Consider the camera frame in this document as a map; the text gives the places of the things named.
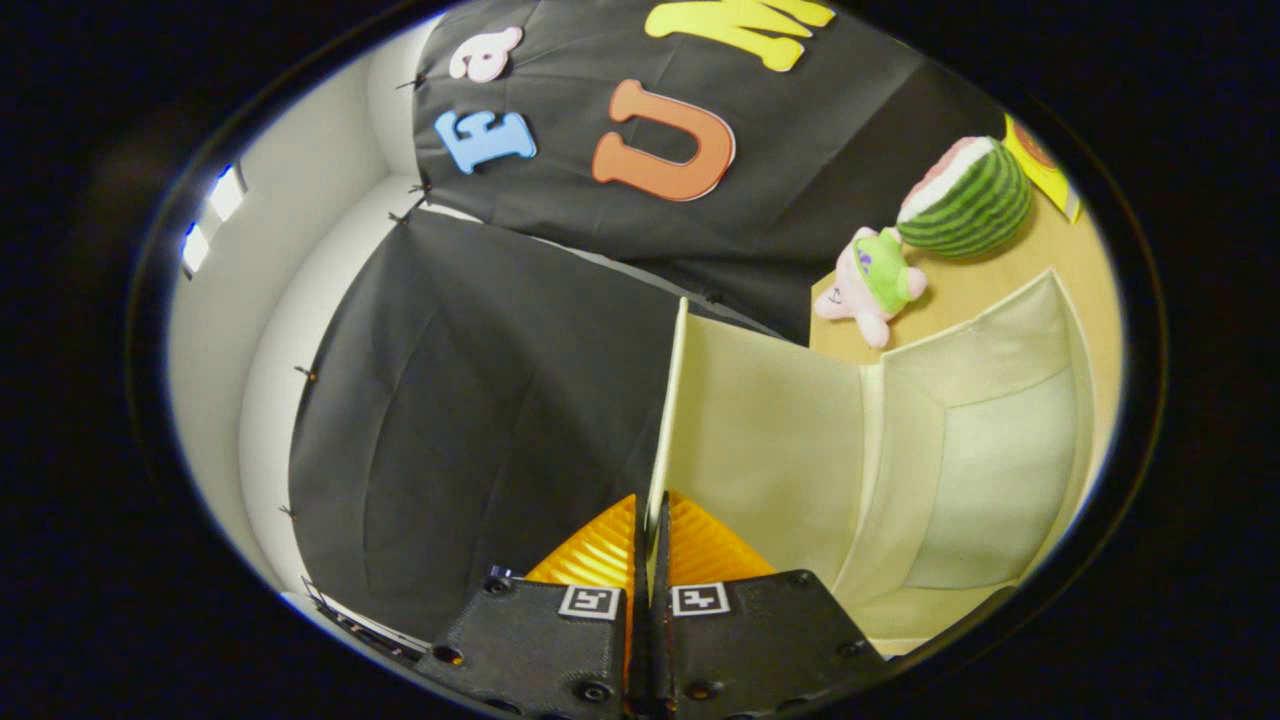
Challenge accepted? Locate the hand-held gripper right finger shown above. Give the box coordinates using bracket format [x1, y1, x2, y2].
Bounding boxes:
[645, 490, 889, 720]

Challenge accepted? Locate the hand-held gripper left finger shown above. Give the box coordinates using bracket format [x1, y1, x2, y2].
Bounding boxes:
[415, 493, 642, 720]

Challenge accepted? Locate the cream fabric storage box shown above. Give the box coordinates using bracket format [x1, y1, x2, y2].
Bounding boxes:
[645, 268, 1098, 656]

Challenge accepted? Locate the black backdrop cloth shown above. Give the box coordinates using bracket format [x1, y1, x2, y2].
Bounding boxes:
[288, 0, 1011, 641]

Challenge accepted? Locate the pink plush toy green hat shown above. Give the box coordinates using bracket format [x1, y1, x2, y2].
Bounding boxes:
[814, 226, 929, 350]

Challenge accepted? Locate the watermelon slice plush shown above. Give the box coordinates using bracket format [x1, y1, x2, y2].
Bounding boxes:
[897, 136, 1033, 260]

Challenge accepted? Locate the long ceiling light panel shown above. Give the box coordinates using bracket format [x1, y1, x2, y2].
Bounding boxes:
[180, 163, 248, 278]

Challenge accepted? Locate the yellow book red circle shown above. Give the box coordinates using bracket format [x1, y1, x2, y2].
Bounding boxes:
[1003, 115, 1083, 223]

